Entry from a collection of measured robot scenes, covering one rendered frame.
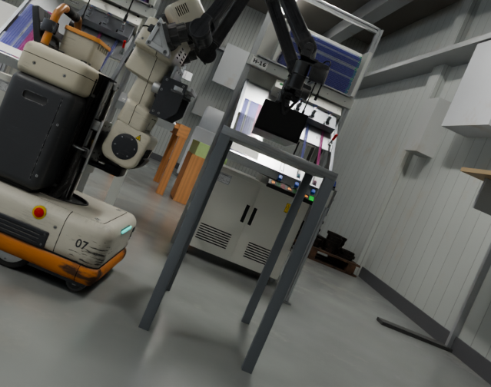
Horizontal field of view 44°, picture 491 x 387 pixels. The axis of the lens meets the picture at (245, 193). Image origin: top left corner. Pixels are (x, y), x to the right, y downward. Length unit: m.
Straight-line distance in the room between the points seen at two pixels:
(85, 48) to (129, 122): 0.33
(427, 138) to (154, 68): 4.44
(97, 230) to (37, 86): 0.58
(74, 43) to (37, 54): 0.20
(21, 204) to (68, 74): 0.51
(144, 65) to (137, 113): 0.20
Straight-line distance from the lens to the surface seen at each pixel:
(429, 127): 6.56
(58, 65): 2.38
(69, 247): 2.33
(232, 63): 12.13
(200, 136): 10.20
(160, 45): 2.35
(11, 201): 2.38
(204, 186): 2.19
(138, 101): 2.51
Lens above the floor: 0.72
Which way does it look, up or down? 3 degrees down
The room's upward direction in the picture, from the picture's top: 23 degrees clockwise
